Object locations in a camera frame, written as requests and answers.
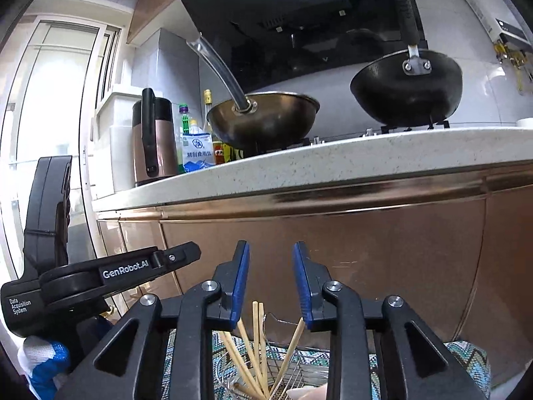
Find white gas water heater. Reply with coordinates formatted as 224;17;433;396
455;0;533;51

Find white storage box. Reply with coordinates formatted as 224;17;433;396
95;84;144;201

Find blue white salt bag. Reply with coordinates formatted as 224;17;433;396
183;132;216;174

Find person's left hand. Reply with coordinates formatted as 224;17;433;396
17;335;72;399

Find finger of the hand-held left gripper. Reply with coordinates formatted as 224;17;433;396
100;241;202;297

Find brown metal wok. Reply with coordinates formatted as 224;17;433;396
186;37;320;151

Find brown kitchen cabinet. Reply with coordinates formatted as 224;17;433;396
96;167;533;388

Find copper black electric kettle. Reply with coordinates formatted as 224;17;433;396
132;88;181;187

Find black range hood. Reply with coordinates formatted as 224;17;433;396
179;0;429;96

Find gas stove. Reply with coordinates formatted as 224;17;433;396
246;120;452;156

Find brown wall cabinet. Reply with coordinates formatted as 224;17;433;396
127;0;209;45

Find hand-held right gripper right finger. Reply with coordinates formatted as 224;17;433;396
292;240;489;400

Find brass pipe valves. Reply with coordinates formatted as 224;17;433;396
495;39;533;92

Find wooden chopstick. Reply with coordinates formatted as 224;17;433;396
219;332;261;400
237;320;267;397
258;303;270;398
270;318;304;399
252;301;267;398

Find glass sliding door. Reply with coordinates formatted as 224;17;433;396
0;14;126;267

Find black frying pan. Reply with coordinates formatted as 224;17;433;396
350;0;464;128

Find metal wire basket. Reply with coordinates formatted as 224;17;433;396
217;312;334;400

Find tall clear glass bottle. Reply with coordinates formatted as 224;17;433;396
203;89;216;135

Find green cap plastic bottle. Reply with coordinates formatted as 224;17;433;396
178;104;196;167

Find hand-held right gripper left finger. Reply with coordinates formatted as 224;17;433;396
56;240;251;400

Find white ceramic spoon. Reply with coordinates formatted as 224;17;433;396
287;384;330;400

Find zigzag patterned mat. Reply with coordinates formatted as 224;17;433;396
162;329;492;400

